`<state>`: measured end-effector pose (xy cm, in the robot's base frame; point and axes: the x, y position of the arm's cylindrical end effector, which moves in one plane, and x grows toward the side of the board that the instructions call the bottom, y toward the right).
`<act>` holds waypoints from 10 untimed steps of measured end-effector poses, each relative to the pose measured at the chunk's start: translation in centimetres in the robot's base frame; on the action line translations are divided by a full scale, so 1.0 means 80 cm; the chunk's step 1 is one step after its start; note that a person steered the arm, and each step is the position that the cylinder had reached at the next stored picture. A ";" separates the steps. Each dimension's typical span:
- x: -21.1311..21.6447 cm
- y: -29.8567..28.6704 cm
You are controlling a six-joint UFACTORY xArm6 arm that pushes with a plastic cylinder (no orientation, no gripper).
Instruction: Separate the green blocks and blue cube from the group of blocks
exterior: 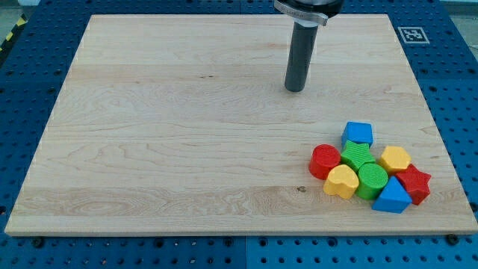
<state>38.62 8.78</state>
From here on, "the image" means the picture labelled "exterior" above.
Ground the black robot arm flange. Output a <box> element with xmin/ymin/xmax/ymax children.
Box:
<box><xmin>273</xmin><ymin>0</ymin><xmax>344</xmax><ymax>27</ymax></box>

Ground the blue cube block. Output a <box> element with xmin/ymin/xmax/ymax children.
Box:
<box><xmin>341</xmin><ymin>121</ymin><xmax>374</xmax><ymax>147</ymax></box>

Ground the light wooden board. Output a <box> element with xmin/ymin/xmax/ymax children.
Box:
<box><xmin>5</xmin><ymin>14</ymin><xmax>477</xmax><ymax>237</ymax></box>

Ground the red cylinder block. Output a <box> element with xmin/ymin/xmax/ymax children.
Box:
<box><xmin>308</xmin><ymin>144</ymin><xmax>341</xmax><ymax>180</ymax></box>

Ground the yellow heart block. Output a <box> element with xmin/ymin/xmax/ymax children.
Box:
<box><xmin>323</xmin><ymin>164</ymin><xmax>359</xmax><ymax>200</ymax></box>

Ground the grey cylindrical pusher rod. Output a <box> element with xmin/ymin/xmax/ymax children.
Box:
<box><xmin>285</xmin><ymin>22</ymin><xmax>318</xmax><ymax>92</ymax></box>

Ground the green star block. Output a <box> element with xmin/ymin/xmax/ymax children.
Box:
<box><xmin>341</xmin><ymin>140</ymin><xmax>376</xmax><ymax>172</ymax></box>

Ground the green cylinder block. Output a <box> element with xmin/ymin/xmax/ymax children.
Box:
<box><xmin>356</xmin><ymin>164</ymin><xmax>388</xmax><ymax>200</ymax></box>

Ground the yellow hexagon block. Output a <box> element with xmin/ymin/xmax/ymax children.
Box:
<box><xmin>377</xmin><ymin>146</ymin><xmax>412</xmax><ymax>175</ymax></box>

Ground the blue triangle block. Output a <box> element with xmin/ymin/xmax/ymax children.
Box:
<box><xmin>372</xmin><ymin>176</ymin><xmax>412</xmax><ymax>214</ymax></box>

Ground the red star block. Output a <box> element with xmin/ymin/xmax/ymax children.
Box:
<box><xmin>395</xmin><ymin>164</ymin><xmax>432</xmax><ymax>205</ymax></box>

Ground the white fiducial marker tag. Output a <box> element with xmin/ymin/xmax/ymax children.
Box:
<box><xmin>398</xmin><ymin>26</ymin><xmax>429</xmax><ymax>44</ymax></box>

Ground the black yellow hazard tape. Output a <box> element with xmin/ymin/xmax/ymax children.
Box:
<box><xmin>1</xmin><ymin>14</ymin><xmax>28</xmax><ymax>52</ymax></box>

